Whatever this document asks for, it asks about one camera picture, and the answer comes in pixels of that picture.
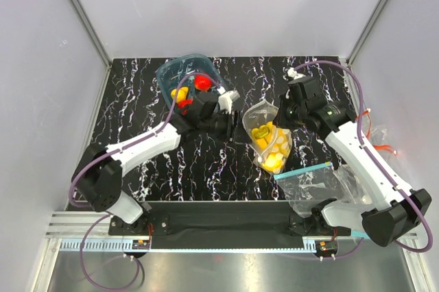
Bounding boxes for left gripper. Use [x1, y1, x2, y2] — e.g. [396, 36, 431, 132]
[199, 109, 252, 144]

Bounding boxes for red pepper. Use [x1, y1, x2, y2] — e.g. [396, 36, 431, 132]
[178, 98, 193, 116]

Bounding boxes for yellow banana bunch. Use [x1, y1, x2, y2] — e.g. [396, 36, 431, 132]
[251, 121, 273, 150]

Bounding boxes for white dotted zip bag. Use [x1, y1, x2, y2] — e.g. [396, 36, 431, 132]
[242, 99, 292, 175]

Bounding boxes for yellow lemon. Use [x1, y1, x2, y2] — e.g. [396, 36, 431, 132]
[261, 153, 285, 174]

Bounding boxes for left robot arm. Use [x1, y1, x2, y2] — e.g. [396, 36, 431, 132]
[71, 90, 240, 234]

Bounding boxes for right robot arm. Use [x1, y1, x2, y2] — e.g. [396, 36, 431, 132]
[274, 76, 431, 247]

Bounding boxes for teal plastic food container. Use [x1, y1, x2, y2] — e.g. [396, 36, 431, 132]
[156, 54, 228, 113]

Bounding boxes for orange zipper clear bag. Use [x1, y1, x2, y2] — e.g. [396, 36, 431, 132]
[355, 108, 398, 156]

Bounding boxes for teal zipper clear bag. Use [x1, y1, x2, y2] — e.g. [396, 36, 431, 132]
[274, 162, 346, 217]

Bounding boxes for red tomato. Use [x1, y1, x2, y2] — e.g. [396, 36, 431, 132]
[193, 74, 212, 92]

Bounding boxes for small yellow fruit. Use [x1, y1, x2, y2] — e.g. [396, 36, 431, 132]
[170, 86, 189, 104]

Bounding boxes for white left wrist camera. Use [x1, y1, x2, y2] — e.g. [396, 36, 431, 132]
[217, 90, 240, 114]

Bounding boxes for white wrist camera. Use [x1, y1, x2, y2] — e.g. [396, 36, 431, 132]
[217, 90, 240, 114]
[287, 68, 306, 81]

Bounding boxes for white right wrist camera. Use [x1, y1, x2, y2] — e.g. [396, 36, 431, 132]
[287, 68, 306, 81]

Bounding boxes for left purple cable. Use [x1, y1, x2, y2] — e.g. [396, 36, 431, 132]
[68, 74, 229, 288]

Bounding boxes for purple cable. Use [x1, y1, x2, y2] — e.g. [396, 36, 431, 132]
[68, 74, 229, 288]
[286, 60, 434, 260]

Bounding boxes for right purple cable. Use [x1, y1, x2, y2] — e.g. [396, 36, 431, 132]
[286, 60, 434, 260]

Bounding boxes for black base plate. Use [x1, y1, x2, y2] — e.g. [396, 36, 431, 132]
[108, 201, 351, 243]

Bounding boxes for slotted cable duct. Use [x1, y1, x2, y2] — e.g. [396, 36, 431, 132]
[60, 237, 317, 254]

